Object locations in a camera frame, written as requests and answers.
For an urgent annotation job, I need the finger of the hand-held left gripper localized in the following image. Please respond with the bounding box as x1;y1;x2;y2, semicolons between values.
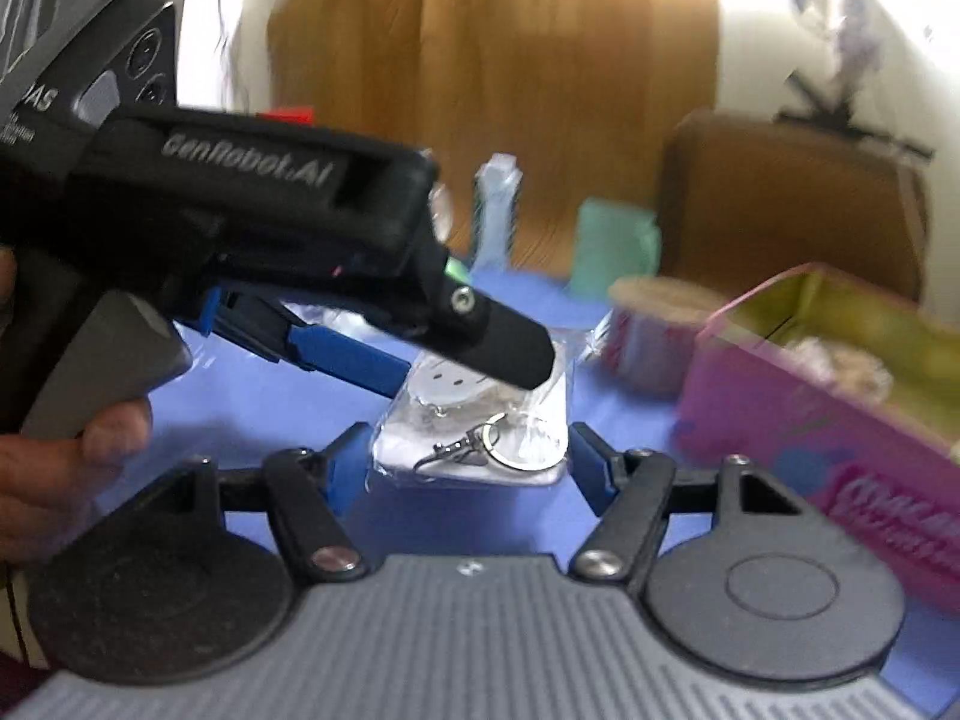
420;270;557;392
201;285;415;400

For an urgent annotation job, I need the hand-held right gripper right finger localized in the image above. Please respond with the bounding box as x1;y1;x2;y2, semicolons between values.
568;424;807;586

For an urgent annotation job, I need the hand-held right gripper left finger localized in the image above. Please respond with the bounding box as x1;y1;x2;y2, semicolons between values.
161;424;376;582

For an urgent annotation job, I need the clear bag with keychain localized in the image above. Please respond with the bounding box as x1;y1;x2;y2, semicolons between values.
366;330;572;494

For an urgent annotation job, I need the pink biscuit tin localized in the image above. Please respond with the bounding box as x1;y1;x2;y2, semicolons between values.
673;262;960;620

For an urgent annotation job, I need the person's left hand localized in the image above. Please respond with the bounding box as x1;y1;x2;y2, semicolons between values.
0;246;156;565

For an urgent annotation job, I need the red snack box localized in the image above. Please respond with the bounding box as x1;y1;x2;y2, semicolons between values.
257;105;317;130

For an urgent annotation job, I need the blue printed tablecloth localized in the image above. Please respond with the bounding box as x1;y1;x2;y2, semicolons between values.
142;264;960;720

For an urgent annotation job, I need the small milk carton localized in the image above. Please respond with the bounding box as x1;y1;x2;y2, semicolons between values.
471;152;524;272

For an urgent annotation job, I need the round paper food can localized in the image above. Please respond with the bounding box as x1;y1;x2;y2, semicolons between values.
602;276;722;395

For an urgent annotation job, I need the green plastic cup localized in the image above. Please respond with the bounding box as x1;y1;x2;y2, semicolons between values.
568;197;662;295

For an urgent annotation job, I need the wood pattern board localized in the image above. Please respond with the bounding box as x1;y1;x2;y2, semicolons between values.
265;0;722;272

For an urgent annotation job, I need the brown chair back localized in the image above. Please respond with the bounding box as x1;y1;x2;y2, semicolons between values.
655;107;932;302

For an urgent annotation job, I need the black tape cross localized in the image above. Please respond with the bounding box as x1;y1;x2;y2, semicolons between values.
775;66;936;160

